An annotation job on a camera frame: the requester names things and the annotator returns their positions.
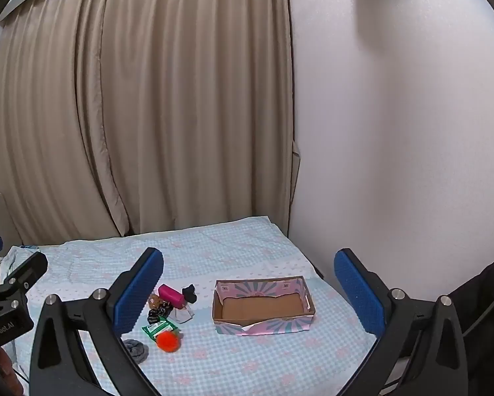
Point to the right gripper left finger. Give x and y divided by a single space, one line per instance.
59 364

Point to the grey sock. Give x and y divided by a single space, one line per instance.
138 351

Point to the beige curtain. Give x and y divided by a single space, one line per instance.
120 117

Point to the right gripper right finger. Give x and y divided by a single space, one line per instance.
419 348

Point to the orange plush carrot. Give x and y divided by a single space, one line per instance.
168 341

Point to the green tissue pack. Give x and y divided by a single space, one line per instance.
153 330

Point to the person's left hand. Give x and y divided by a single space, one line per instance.
8 374

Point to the magenta cylindrical pouch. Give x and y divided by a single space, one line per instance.
172 296

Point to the brown bear plush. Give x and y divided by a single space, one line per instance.
154 301

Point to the black sock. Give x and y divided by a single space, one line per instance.
189 294

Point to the pink patterned cardboard box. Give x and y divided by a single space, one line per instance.
262 306

